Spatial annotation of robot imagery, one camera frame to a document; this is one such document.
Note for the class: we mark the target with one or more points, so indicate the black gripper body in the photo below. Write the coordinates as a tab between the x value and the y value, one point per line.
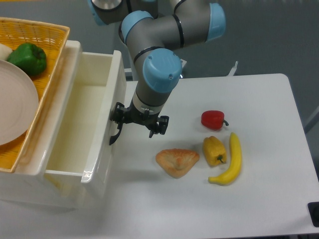
133	115

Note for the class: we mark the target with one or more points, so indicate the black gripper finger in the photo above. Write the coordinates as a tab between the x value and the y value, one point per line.
120	115
159	126

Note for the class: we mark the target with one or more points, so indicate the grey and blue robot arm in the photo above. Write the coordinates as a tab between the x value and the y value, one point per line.
151	41

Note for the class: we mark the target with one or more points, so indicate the white drawer cabinet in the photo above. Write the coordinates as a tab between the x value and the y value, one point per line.
28	184

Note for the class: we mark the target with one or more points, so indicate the triangular baked pastry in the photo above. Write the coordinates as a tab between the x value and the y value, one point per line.
177	162

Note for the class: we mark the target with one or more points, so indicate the red bell pepper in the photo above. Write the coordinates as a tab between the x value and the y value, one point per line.
213	119

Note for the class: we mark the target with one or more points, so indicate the yellow bell pepper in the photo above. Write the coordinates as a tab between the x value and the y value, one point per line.
214	151

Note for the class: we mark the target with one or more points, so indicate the yellow banana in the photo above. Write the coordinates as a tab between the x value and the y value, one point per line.
234	169

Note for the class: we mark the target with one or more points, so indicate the beige round plate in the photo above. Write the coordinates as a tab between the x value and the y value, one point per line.
18	102

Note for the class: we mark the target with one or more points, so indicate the green bell pepper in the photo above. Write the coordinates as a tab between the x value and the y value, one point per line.
29	58

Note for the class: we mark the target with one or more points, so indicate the white round vegetable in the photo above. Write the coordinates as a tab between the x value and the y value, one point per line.
5	51

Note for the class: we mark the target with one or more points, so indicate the yellow woven basket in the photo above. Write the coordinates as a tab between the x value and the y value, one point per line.
52	39

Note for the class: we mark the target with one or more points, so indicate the black corner device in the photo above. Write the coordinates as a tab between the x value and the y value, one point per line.
313	208

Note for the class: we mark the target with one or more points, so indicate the white metal base frame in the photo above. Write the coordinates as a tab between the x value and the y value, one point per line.
233	69

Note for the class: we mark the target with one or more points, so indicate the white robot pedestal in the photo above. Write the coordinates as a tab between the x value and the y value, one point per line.
129	59

